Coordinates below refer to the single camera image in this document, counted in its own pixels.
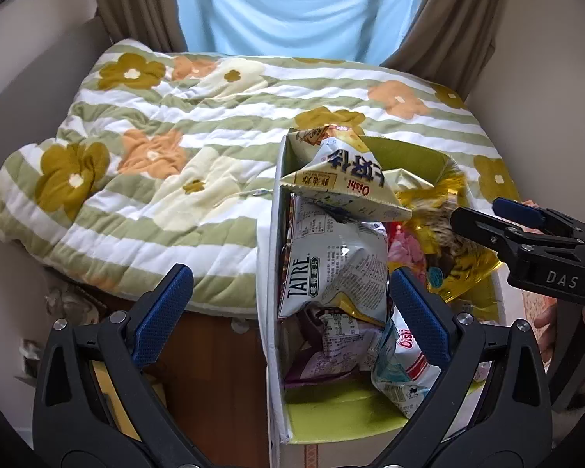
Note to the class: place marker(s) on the white red snack bag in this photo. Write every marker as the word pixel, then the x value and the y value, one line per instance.
pixel 399 375

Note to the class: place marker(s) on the green-lined cardboard box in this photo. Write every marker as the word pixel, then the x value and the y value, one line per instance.
pixel 341 407

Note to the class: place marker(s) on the green striped floral blanket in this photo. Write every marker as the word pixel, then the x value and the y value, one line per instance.
pixel 151 156

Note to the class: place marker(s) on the light blue sheer curtain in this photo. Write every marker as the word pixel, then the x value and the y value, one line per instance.
pixel 297 9

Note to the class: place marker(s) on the silver yellow snack bag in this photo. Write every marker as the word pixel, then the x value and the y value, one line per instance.
pixel 331 263

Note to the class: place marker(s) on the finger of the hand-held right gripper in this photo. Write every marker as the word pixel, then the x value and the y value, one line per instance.
pixel 482 229
pixel 521 209

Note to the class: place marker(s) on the yellow flat item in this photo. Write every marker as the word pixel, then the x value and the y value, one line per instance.
pixel 126 399

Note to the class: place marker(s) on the orange yellow snack bag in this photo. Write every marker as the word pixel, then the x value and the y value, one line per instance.
pixel 321 134

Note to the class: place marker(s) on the purple snack bag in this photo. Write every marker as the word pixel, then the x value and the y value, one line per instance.
pixel 321 370

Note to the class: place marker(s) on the crumpled clear plastic wrapper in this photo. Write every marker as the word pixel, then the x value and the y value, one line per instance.
pixel 73 304

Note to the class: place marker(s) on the small grey box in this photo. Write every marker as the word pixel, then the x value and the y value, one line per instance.
pixel 30 358

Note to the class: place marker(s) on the brown curtain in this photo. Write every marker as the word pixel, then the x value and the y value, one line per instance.
pixel 136 0
pixel 458 19

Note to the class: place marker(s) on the cream yellow snack bag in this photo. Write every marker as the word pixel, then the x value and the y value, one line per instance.
pixel 346 180

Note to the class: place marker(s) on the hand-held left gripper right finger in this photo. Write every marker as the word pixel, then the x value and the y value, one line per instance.
pixel 419 317

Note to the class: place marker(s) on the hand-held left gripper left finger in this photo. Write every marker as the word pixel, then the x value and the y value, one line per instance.
pixel 161 317

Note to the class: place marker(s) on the gold foil snack bag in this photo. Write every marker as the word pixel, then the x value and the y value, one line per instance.
pixel 458 263

